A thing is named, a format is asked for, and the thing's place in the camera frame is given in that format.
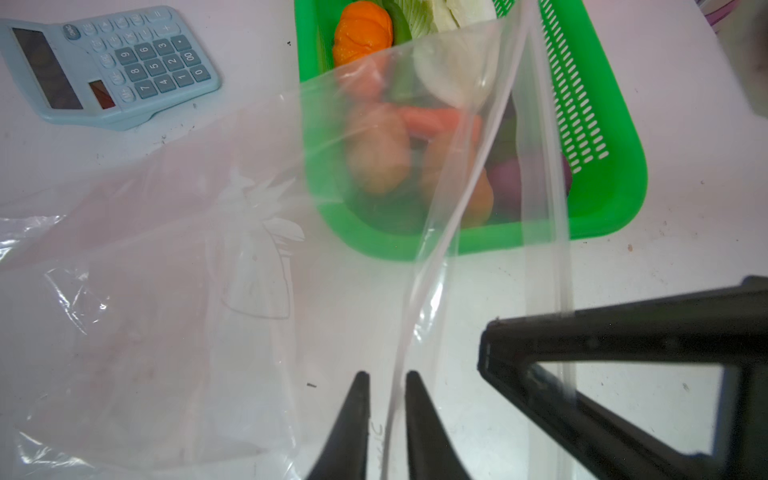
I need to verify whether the orange toy carrot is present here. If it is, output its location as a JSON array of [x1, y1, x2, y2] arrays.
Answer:
[[395, 106, 483, 143]]

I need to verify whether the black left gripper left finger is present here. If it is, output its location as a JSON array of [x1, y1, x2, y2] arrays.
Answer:
[[308, 371, 370, 480]]

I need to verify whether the purple toy onion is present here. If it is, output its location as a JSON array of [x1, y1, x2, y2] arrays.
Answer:
[[487, 157, 551, 222]]

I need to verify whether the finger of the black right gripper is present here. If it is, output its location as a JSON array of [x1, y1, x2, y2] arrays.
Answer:
[[478, 276, 767, 479]]

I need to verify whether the toy napa cabbage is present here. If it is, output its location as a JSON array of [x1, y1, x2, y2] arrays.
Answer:
[[384, 1, 500, 109]]

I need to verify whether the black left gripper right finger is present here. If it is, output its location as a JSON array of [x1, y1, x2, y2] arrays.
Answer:
[[405, 371, 470, 480]]

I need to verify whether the green plastic basket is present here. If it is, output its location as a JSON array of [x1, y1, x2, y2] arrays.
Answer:
[[307, 1, 648, 261]]

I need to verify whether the clear zip top bag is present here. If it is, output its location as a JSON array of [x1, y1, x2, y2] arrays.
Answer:
[[1, 1, 572, 479]]

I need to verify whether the toy brown bun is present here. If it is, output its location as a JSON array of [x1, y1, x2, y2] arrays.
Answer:
[[420, 132, 494, 229]]

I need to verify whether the orange toy pumpkin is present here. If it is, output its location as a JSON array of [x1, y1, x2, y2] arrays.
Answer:
[[332, 1, 394, 67]]

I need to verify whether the light blue calculator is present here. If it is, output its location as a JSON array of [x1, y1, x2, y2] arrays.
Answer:
[[1, 5, 221, 131]]

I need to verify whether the toy potato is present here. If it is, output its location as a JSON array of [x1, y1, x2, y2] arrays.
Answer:
[[346, 103, 411, 196]]

